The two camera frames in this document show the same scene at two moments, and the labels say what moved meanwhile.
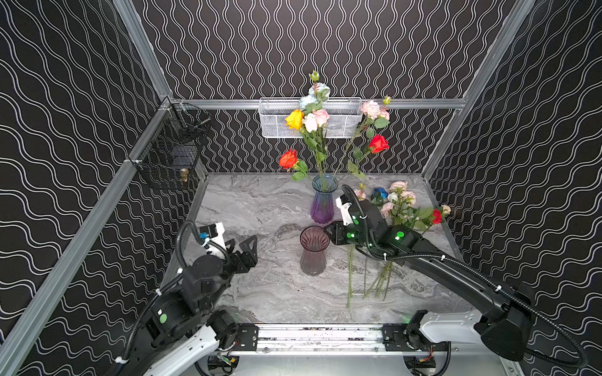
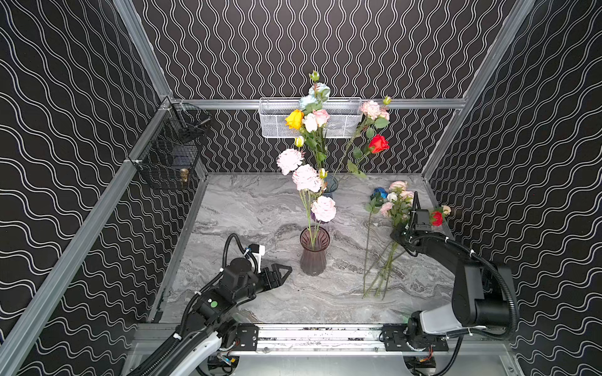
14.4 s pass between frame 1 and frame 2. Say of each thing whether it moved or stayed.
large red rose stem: stayed
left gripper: moved
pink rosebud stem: stayed
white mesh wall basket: stayed
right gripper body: moved
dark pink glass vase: stayed
